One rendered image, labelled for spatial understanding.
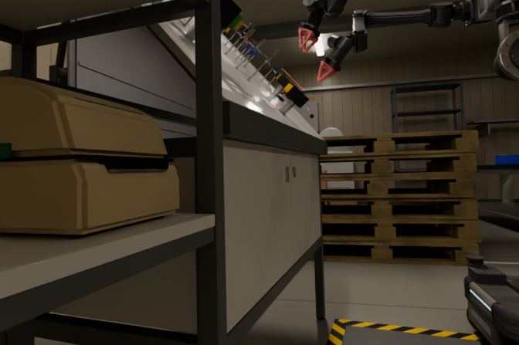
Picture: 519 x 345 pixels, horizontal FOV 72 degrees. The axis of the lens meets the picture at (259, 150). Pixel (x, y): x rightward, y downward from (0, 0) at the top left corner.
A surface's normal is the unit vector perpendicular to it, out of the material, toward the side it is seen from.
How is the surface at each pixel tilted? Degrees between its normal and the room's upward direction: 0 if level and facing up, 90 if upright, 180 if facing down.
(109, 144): 72
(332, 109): 90
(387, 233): 90
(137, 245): 90
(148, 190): 90
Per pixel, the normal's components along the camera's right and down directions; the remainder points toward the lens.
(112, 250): 0.94, -0.04
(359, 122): -0.23, -0.05
